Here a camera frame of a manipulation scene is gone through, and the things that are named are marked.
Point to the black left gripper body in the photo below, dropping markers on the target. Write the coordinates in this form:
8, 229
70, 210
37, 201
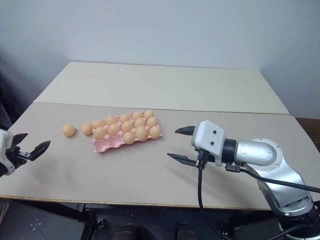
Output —
17, 156

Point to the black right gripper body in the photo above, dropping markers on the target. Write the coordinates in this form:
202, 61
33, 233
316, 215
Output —
210, 159

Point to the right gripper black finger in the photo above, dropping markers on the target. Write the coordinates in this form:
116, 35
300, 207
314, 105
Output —
186, 130
183, 159

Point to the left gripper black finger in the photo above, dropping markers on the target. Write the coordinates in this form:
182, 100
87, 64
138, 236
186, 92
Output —
40, 148
20, 137

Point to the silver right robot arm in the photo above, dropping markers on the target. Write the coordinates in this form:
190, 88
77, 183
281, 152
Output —
262, 152

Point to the tan egg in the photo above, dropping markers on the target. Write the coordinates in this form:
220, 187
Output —
124, 117
152, 121
141, 132
127, 126
111, 120
137, 115
98, 123
68, 130
128, 137
87, 128
113, 129
155, 131
100, 133
148, 114
140, 122

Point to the pink egg carton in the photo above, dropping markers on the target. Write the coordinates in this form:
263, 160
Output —
105, 146

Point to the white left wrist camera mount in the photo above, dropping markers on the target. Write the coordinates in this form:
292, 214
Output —
3, 140

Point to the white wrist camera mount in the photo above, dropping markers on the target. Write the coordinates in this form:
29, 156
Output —
3, 140
207, 135

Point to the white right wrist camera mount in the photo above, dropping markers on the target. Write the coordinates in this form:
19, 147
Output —
207, 135

